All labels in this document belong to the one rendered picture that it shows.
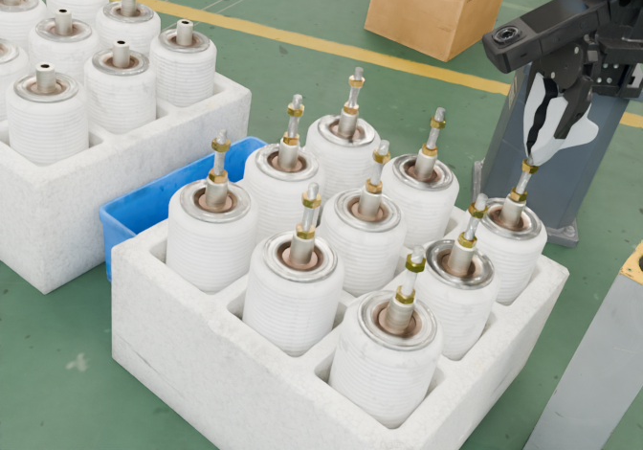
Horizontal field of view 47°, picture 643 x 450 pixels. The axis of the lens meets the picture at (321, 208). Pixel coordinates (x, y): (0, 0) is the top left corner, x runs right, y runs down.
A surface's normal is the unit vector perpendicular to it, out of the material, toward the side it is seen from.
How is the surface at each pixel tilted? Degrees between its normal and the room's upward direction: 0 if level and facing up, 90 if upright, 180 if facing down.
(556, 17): 33
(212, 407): 90
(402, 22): 89
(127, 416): 0
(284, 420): 90
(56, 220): 90
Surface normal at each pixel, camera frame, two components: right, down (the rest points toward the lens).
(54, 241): 0.79, 0.46
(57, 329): 0.16, -0.79
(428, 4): -0.57, 0.41
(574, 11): -0.39, -0.67
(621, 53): 0.24, 0.61
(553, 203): -0.19, 0.56
